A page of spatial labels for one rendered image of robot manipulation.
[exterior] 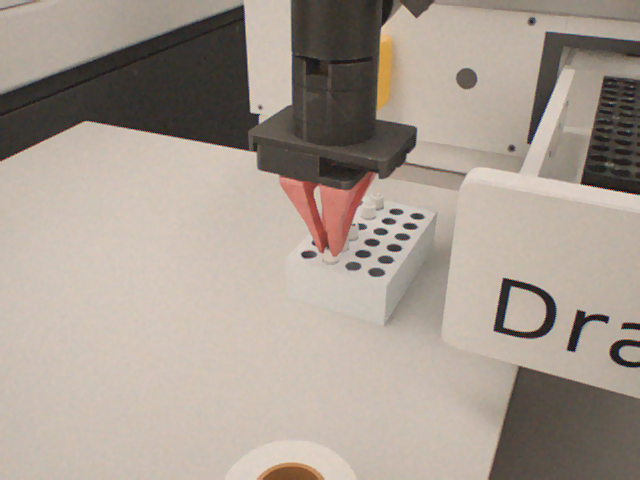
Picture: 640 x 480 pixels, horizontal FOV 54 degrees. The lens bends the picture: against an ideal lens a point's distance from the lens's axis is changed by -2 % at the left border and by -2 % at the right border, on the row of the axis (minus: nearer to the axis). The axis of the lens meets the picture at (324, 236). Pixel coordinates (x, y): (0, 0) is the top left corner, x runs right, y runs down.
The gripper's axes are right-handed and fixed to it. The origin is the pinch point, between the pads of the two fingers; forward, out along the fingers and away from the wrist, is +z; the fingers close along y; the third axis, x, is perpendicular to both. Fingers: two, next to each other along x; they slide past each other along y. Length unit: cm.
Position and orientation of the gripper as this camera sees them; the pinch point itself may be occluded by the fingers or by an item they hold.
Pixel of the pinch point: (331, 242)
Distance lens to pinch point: 48.0
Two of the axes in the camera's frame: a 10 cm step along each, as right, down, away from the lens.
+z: -0.1, 8.5, 5.2
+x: -4.3, 4.7, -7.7
